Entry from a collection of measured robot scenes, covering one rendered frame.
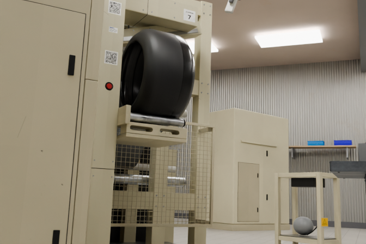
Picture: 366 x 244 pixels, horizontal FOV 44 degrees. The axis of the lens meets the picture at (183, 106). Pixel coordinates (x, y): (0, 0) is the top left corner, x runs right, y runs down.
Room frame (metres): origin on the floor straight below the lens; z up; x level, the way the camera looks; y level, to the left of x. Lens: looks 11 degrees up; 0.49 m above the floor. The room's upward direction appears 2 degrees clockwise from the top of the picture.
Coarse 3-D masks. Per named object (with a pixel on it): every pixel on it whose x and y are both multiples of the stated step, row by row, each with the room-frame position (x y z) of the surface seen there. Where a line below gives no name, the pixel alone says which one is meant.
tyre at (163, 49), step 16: (144, 32) 2.39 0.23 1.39; (160, 32) 2.39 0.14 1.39; (128, 48) 2.55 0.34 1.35; (144, 48) 2.33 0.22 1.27; (160, 48) 2.29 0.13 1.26; (176, 48) 2.34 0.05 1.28; (128, 64) 2.72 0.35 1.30; (144, 64) 2.31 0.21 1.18; (160, 64) 2.27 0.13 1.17; (176, 64) 2.31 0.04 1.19; (192, 64) 2.37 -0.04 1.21; (128, 80) 2.76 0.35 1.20; (144, 80) 2.31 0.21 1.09; (160, 80) 2.28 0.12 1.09; (176, 80) 2.32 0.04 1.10; (192, 80) 2.38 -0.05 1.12; (128, 96) 2.75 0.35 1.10; (144, 96) 2.33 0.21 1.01; (160, 96) 2.32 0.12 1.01; (176, 96) 2.36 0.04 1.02; (144, 112) 2.39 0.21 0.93; (160, 112) 2.40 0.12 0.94; (176, 112) 2.44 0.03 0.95
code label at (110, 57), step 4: (108, 52) 2.33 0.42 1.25; (112, 52) 2.34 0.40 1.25; (116, 52) 2.35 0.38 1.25; (108, 56) 2.33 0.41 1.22; (112, 56) 2.34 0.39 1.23; (116, 56) 2.35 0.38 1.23; (108, 60) 2.33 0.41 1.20; (112, 60) 2.34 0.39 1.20; (116, 60) 2.35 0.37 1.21; (112, 64) 2.35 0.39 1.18; (116, 64) 2.36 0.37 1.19
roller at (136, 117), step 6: (132, 114) 2.33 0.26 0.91; (138, 114) 2.35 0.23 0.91; (144, 114) 2.37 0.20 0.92; (132, 120) 2.35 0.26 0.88; (138, 120) 2.35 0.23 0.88; (144, 120) 2.37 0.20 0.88; (150, 120) 2.38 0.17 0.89; (156, 120) 2.39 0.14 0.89; (162, 120) 2.41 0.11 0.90; (168, 120) 2.43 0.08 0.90; (174, 120) 2.44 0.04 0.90; (180, 120) 2.46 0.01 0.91; (180, 126) 2.48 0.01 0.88
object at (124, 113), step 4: (120, 108) 2.34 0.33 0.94; (124, 108) 2.29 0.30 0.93; (128, 108) 2.28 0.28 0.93; (120, 112) 2.34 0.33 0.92; (124, 112) 2.29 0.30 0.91; (128, 112) 2.28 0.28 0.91; (120, 116) 2.33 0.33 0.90; (124, 116) 2.28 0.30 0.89; (128, 116) 2.28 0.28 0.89; (120, 120) 2.33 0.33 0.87; (124, 120) 2.28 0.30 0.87; (128, 120) 2.28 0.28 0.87; (120, 124) 2.33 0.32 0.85; (124, 124) 2.31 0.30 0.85
